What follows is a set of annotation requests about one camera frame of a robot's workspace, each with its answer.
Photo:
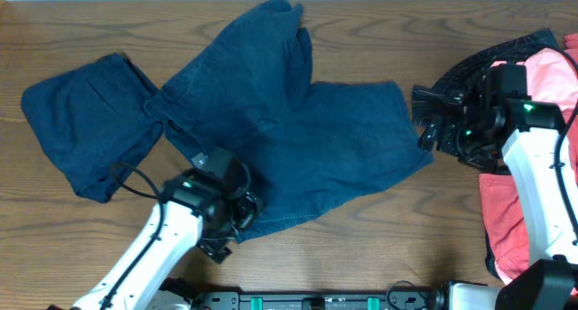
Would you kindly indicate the navy shorts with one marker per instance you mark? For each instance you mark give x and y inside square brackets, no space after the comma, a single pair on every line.
[310,146]
[92,124]

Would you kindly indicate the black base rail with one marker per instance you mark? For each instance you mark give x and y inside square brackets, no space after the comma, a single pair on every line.
[175,294]

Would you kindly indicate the red coral garment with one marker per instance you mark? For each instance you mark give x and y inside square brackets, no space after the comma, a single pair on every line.
[501,228]

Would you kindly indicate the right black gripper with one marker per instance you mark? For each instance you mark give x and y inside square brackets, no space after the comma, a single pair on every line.
[451,126]

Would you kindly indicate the light pink garment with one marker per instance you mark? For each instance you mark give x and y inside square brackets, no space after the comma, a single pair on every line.
[550,78]

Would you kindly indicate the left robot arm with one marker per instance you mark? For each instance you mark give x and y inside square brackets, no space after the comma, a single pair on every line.
[191,213]

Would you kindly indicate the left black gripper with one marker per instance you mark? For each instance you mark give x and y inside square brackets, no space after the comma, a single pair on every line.
[250,207]

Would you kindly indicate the black patterned garment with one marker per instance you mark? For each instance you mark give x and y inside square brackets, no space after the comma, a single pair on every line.
[445,97]

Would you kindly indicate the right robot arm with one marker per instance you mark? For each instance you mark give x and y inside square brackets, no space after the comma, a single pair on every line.
[548,283]

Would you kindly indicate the folded navy shorts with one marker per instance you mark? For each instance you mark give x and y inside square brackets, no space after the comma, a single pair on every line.
[92,124]

